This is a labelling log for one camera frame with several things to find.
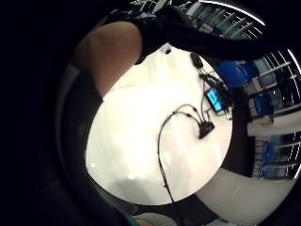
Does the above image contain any tangle of black cables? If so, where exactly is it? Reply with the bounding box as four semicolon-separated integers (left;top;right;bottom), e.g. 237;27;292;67
198;68;234;121

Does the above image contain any black cable hub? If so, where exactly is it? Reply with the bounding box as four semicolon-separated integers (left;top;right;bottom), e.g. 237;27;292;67
198;121;216;139

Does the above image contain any black oval device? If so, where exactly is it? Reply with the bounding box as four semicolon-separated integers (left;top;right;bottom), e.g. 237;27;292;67
190;52;205;70

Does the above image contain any smartphone with blue screen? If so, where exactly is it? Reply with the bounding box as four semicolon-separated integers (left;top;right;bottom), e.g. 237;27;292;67
205;88;226;114

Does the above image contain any shelving with blue goods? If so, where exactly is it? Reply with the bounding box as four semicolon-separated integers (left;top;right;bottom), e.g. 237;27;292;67
175;0;301;182

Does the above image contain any white side table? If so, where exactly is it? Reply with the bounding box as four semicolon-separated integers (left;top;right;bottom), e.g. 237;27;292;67
195;168;297;224

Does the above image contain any long black cable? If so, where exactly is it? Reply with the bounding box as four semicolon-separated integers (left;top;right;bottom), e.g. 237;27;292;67
156;104;201;204

